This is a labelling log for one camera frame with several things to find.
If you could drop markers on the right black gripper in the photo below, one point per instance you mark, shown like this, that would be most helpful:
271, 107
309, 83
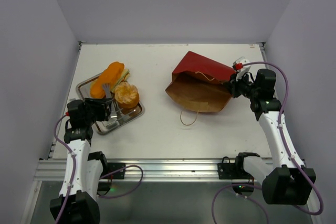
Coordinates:
234, 87

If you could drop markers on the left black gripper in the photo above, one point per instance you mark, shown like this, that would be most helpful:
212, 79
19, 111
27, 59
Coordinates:
105, 108

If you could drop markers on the metal tongs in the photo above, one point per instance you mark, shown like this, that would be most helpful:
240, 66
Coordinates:
115, 111

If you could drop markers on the orange fake pastry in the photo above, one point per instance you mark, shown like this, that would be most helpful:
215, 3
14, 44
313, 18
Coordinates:
109, 76

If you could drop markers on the sugared round fake bun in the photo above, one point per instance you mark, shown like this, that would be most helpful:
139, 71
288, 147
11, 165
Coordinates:
126, 95

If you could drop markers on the red brown paper bag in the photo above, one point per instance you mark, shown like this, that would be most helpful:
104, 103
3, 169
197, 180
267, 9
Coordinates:
198, 84

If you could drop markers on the fake triangle sandwich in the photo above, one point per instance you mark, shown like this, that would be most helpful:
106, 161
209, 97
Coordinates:
124, 76

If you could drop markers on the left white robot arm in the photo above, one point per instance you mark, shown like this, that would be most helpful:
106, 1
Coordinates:
77, 199

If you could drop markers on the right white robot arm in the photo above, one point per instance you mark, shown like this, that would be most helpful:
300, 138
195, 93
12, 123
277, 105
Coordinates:
289, 181

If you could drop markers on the stainless steel tray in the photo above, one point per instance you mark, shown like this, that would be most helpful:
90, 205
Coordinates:
119, 116

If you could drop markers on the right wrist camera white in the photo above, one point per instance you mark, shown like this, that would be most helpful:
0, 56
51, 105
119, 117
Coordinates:
241, 67

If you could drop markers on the aluminium mounting rail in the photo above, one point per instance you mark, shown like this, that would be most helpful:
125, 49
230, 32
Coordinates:
155, 170

